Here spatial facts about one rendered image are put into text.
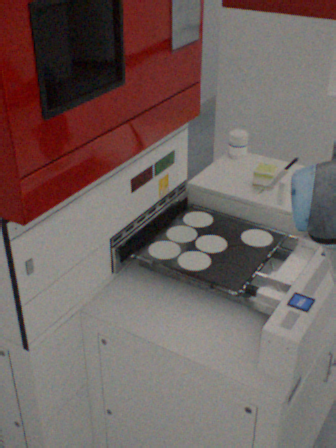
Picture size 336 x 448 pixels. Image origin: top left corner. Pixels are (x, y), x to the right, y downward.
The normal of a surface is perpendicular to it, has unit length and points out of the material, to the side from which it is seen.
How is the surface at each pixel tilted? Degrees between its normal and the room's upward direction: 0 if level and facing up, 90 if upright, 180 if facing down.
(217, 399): 90
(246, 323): 0
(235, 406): 90
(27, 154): 90
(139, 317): 0
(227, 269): 0
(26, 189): 90
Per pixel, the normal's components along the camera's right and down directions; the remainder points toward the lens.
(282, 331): 0.00, -0.85
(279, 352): -0.53, 0.45
